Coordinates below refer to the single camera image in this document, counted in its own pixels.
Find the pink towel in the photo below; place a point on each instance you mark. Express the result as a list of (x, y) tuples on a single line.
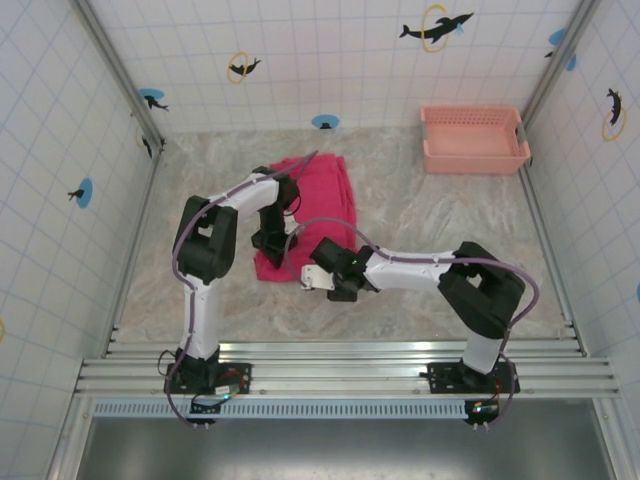
[(325, 190)]

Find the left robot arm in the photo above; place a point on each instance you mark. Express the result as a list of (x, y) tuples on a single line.
[(200, 250)]

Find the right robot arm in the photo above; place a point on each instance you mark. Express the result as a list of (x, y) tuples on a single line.
[(480, 295)]

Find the blue oval fin sticker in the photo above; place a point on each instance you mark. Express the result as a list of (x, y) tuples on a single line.
[(325, 121)]

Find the pink perforated plastic basket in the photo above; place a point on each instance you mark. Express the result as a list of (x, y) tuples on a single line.
[(470, 145)]

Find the blue oval dolphin sticker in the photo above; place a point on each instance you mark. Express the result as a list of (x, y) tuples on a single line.
[(150, 96)]

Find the blue circle dolphin sticker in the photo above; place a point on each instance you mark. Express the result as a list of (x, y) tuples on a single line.
[(85, 192)]

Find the blue patch sticker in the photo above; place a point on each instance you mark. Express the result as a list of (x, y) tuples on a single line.
[(557, 37)]

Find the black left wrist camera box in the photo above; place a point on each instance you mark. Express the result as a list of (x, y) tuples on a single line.
[(261, 241)]

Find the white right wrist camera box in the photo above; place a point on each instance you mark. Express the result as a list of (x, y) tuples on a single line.
[(316, 277)]

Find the aluminium front rail frame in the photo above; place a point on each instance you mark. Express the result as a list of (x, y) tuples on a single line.
[(340, 372)]

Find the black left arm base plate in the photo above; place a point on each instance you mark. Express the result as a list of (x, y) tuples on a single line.
[(235, 375)]

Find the aluminium side rail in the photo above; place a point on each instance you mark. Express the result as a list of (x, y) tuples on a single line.
[(550, 250), (132, 250)]

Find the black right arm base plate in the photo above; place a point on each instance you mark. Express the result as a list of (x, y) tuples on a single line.
[(445, 377)]

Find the aluminium frame post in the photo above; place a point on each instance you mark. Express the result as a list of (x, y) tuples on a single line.
[(555, 65), (120, 75)]

